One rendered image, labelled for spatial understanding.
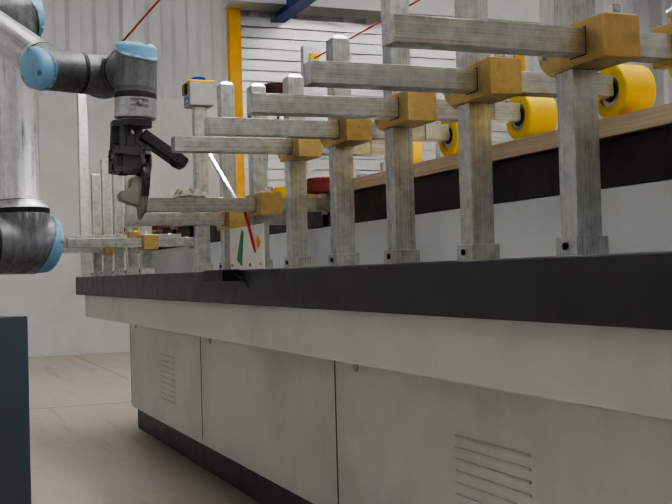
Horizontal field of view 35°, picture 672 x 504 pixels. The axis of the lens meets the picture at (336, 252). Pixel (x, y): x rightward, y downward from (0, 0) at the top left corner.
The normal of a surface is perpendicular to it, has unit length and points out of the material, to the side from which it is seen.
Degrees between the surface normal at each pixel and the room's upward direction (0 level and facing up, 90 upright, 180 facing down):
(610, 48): 90
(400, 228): 90
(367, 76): 90
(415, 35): 90
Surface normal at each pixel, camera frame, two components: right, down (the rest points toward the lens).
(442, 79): 0.37, -0.03
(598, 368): -0.93, 0.02
